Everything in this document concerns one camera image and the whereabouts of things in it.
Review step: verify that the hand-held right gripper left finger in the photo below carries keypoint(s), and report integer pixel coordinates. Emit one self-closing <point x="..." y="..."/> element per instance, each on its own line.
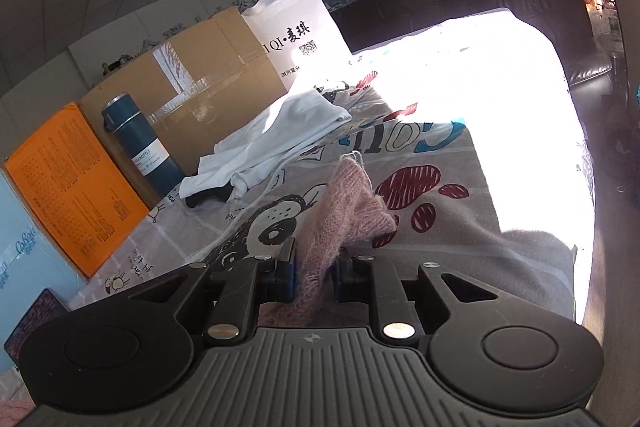
<point x="290" y="279"/>

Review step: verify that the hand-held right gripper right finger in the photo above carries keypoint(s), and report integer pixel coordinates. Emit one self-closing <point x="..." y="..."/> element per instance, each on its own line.
<point x="343" y="279"/>

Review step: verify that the pink knitted sweater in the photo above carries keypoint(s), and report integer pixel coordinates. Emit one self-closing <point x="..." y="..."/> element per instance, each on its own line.
<point x="345" y="207"/>

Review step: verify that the black cloth item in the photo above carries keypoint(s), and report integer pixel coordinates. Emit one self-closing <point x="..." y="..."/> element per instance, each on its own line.
<point x="207" y="197"/>

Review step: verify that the printed bed sheet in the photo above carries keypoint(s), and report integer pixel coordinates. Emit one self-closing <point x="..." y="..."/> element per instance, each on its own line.
<point x="450" y="227"/>

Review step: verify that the white garment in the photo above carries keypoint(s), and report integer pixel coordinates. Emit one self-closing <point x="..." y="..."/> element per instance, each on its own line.
<point x="280" y="132"/>

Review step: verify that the dark blue vacuum bottle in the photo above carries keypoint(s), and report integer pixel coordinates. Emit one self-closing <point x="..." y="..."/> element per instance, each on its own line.
<point x="140" y="142"/>

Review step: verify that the brown cardboard box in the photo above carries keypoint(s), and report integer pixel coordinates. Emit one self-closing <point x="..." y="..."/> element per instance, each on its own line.
<point x="210" y="72"/>

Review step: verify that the orange cardboard box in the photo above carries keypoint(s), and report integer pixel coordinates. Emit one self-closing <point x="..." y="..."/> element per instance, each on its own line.
<point x="65" y="187"/>

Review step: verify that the white paper bag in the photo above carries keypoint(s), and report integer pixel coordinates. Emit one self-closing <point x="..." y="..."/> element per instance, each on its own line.
<point x="300" y="27"/>

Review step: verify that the black smartphone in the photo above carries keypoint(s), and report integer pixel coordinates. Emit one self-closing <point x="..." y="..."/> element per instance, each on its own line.
<point x="32" y="327"/>

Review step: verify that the light blue cardboard box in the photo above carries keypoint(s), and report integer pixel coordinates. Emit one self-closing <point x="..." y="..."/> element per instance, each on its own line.
<point x="30" y="247"/>

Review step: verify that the pink striped cloth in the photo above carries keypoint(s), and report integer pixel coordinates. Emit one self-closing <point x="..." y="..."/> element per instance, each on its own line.
<point x="12" y="413"/>

